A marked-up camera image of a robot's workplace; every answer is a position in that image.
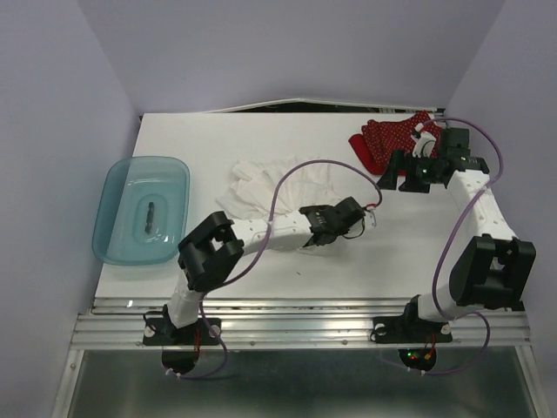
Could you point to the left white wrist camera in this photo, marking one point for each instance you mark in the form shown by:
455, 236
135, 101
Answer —
369, 220

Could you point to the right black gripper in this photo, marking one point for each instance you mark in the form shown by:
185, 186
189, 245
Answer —
400, 160

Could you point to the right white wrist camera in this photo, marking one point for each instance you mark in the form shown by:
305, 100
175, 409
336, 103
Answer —
424, 142

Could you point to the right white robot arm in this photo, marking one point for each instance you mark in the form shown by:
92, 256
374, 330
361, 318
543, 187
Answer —
492, 270

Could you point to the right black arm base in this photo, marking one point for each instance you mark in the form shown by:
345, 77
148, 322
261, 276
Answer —
418, 339

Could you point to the aluminium rail frame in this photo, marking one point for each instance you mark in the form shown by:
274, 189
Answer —
117, 324

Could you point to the white ruffled skirt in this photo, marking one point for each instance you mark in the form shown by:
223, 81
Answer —
252, 184

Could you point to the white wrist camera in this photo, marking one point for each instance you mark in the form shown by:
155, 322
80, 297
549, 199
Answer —
369, 220
424, 142

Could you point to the teal plastic bin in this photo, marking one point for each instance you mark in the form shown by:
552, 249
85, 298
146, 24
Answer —
142, 212

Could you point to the red polka dot skirt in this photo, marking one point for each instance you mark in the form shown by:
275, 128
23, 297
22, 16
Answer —
377, 140

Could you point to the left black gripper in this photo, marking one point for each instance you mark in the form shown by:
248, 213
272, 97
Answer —
344, 230

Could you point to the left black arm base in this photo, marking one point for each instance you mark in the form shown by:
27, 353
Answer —
181, 346

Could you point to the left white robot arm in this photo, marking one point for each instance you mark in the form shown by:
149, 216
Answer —
210, 252

